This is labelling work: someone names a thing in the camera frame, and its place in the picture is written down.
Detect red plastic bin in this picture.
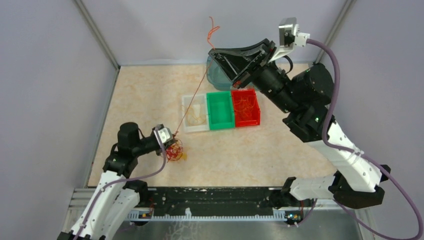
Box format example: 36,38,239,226
230,88,261,128

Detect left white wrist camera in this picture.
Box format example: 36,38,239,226
153,124,174,145

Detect orange yellow cables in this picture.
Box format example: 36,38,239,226
164,131,188,163

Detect white plastic bin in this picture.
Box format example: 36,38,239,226
181,93,210,133

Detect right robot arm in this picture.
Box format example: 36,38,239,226
208,39,390,209

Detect green plastic bin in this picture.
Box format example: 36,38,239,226
206,91,235,131

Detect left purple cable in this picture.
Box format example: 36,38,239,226
72,130,168,240

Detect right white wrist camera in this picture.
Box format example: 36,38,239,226
269,17,311,62

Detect yellow cable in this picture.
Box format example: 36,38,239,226
182,99,208,127

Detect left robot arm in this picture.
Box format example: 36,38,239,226
57,122,177,240

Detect blue transparent plastic tub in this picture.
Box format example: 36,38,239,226
206,56,236,91

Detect orange cable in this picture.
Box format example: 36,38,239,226
172,16,222,140
233,92,259,122

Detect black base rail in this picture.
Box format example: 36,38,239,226
125,186,334,222

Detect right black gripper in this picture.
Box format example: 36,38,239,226
209,38,300,115

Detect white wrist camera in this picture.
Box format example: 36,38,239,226
269,17,311,62
153,124,174,145

